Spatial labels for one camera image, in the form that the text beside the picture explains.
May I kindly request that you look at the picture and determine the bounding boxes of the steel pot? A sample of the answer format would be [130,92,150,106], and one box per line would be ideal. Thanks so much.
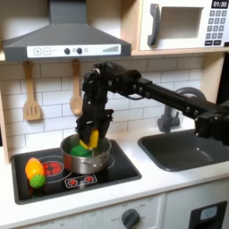
[59,132,113,175]

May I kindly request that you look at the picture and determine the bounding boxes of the orange toy vegetable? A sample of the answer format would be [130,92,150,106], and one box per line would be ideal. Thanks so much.
[24,157,46,182]

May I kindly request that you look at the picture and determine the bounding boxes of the white toy microwave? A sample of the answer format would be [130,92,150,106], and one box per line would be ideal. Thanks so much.
[139,0,229,52]

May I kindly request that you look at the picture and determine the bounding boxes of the green toy vegetable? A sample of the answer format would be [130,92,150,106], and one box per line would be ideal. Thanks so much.
[29,174,47,190]

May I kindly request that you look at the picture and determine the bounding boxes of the grey tap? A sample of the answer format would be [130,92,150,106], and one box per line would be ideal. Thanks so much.
[157,86,208,134]

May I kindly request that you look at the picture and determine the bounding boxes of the wooden slotted spatula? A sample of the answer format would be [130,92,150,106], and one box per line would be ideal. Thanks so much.
[22,60,43,122]

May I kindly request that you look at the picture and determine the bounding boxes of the grey oven knob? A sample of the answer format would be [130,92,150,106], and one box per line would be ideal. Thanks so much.
[121,208,141,229]

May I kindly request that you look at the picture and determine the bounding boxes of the green toy block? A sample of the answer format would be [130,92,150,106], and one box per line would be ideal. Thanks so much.
[70,144,94,158]

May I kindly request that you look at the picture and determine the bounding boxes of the grey microwave door handle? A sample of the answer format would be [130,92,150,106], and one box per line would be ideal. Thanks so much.
[147,3,162,47]

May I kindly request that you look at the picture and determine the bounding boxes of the black toy stove top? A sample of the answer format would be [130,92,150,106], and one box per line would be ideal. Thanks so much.
[10,139,143,206]

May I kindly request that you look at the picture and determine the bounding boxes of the wooden spoon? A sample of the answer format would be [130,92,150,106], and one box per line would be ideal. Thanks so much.
[69,59,84,117]

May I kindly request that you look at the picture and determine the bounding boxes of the thin black cable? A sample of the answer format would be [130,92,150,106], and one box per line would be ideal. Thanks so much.
[120,89,148,102]

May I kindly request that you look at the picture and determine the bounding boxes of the grey extractor hood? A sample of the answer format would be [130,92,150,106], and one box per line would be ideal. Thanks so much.
[2,0,132,63]

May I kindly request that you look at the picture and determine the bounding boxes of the grey sink basin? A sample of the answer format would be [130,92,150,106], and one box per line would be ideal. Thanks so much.
[137,128,229,173]

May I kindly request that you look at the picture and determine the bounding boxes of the yellow toy block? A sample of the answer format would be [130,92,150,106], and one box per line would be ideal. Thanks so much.
[80,128,100,150]

